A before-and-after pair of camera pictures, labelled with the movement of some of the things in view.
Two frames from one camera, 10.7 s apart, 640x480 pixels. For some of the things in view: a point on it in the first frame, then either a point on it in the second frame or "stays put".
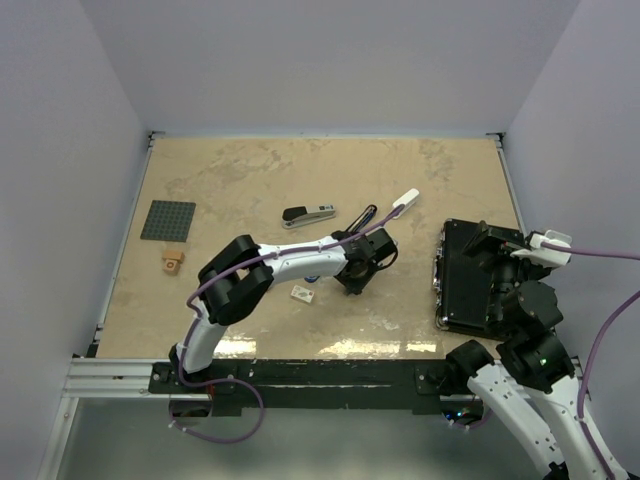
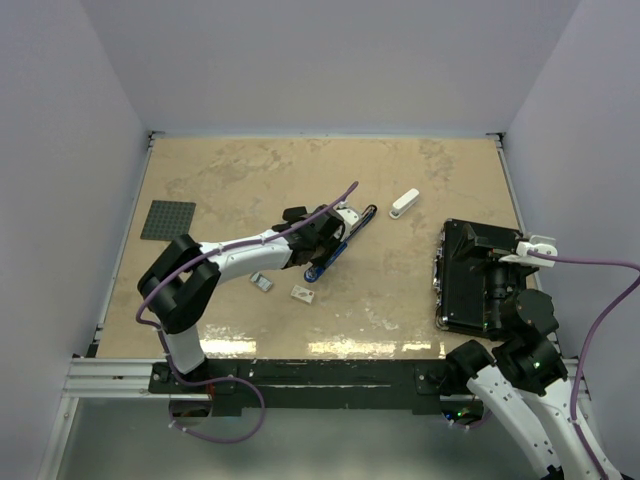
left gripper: x=356 y=287 -> x=335 y=239
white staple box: x=301 y=293 stays put
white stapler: x=407 y=199 stays put
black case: x=461 y=282 stays put
